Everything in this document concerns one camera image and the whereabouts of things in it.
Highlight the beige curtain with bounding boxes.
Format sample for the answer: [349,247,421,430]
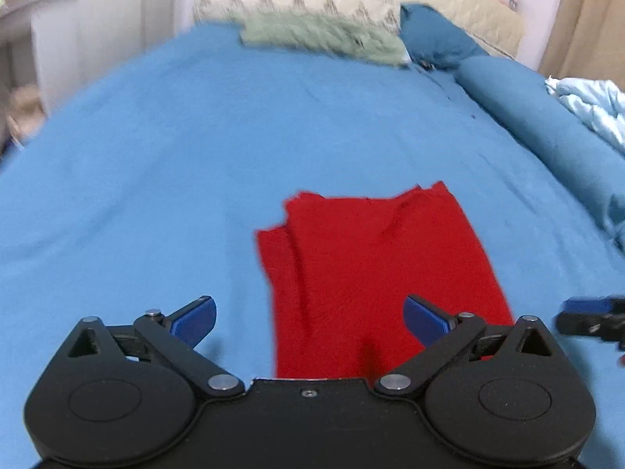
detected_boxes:
[537,0,625,89]

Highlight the blue duvet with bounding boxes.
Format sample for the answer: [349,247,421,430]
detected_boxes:
[454,56,625,250]

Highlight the cream quilted headboard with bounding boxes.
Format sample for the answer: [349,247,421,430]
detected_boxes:
[195,0,525,62]

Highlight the light blue blanket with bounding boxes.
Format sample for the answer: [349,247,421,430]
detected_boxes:
[544,75,625,152]

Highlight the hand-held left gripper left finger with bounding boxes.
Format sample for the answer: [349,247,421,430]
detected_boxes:
[63,295,246,399]

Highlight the white desk shelf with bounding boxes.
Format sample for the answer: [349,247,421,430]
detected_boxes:
[0,0,79,152]

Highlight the blue bed sheet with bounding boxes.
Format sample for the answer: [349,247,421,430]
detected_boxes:
[0,22,625,450]

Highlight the blue pillow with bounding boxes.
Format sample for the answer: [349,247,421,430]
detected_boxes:
[399,4,489,72]

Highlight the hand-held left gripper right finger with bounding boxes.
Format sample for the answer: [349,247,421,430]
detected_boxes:
[373,294,562,397]

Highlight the red knit sweater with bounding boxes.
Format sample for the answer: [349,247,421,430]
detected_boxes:
[256,181,516,379]

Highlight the green pillow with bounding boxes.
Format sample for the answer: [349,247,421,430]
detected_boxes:
[239,14,411,66]

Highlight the white and grey wardrobe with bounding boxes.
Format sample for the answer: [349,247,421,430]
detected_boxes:
[75,0,196,54]

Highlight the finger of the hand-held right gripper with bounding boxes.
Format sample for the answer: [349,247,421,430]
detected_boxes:
[557,295,625,350]

